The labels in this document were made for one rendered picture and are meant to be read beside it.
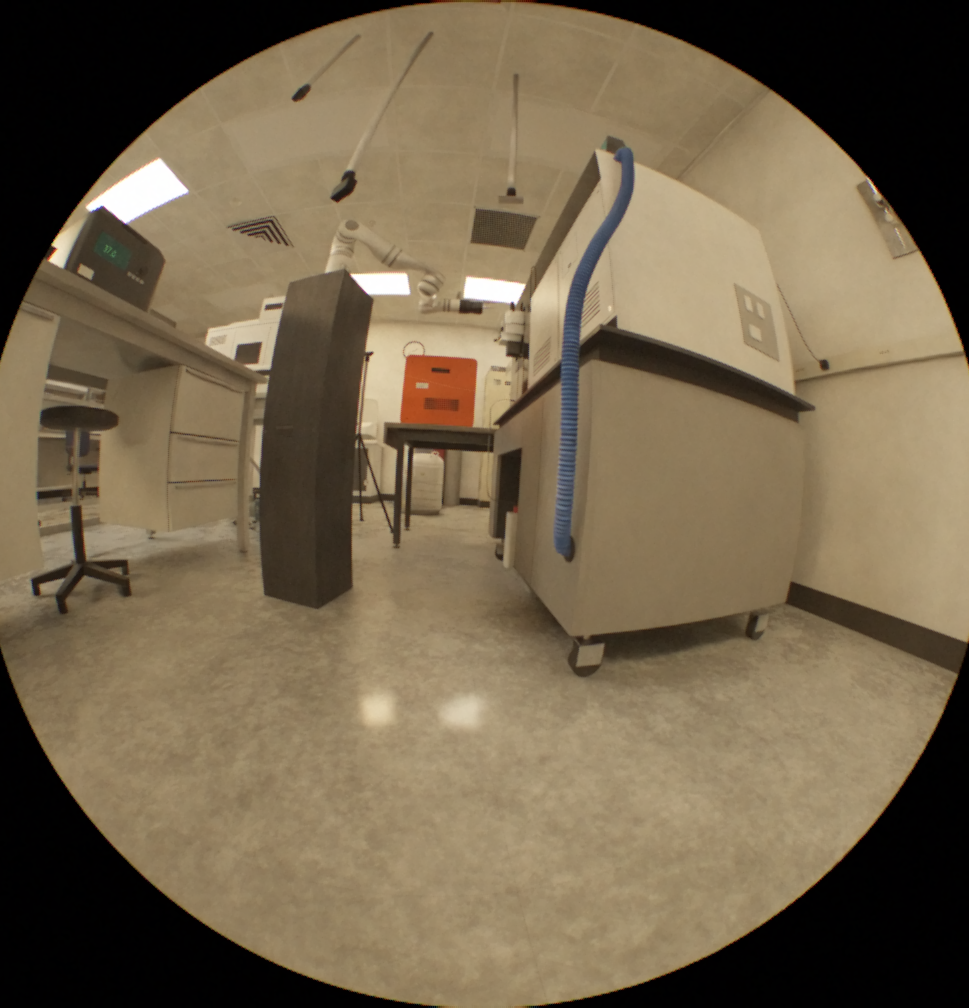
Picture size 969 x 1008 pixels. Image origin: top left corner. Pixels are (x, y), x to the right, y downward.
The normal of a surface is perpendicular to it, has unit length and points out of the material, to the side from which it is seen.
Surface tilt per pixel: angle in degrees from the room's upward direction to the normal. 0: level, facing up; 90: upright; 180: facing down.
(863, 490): 90
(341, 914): 0
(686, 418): 90
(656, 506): 90
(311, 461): 90
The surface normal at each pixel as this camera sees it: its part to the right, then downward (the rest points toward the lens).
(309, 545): -0.12, 0.07
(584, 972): 0.07, -0.99
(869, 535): -0.99, -0.05
